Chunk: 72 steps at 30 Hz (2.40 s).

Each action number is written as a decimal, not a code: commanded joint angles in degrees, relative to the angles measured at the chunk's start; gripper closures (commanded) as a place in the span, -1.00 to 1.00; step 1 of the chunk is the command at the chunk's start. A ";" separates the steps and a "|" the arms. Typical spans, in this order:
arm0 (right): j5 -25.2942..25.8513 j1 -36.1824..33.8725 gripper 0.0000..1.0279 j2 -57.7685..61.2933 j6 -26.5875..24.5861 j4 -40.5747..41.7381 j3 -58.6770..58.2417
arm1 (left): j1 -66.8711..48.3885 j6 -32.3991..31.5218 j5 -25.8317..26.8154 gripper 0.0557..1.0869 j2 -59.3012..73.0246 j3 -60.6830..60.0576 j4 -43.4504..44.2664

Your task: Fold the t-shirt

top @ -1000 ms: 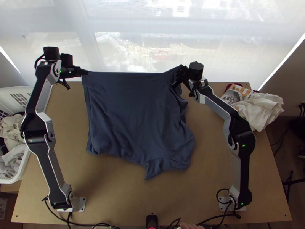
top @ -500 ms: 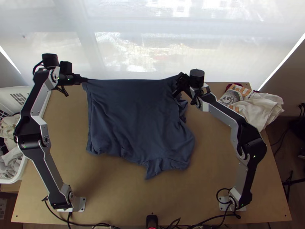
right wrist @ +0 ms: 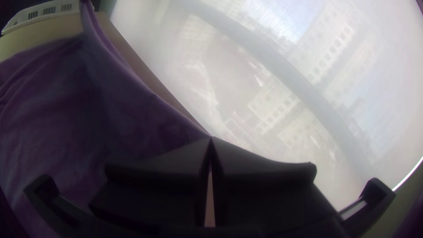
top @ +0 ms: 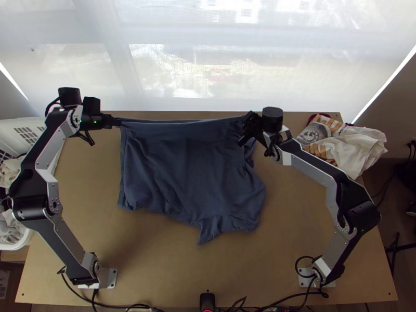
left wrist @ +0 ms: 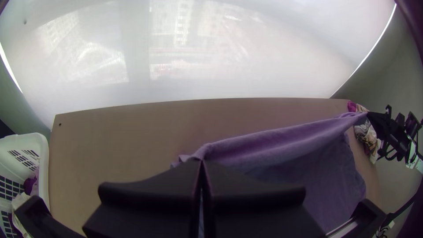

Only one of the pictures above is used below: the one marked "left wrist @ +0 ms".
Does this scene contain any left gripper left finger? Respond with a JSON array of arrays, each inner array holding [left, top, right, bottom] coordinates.
[[82, 160, 202, 238]]

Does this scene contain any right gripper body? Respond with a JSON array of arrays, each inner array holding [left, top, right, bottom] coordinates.
[[367, 105, 422, 163]]

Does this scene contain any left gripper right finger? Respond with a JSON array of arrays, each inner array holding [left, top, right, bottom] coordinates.
[[202, 160, 326, 238]]

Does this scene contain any blue t-shirt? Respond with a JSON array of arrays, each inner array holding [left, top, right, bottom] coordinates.
[[170, 112, 368, 234]]

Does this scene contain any heap of printed clothes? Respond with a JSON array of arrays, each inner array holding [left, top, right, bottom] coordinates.
[[347, 100, 382, 164]]

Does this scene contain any white laundry basket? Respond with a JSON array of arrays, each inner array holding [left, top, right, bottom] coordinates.
[[0, 133, 50, 238]]

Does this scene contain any black cable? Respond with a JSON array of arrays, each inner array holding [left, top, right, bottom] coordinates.
[[376, 190, 423, 238]]

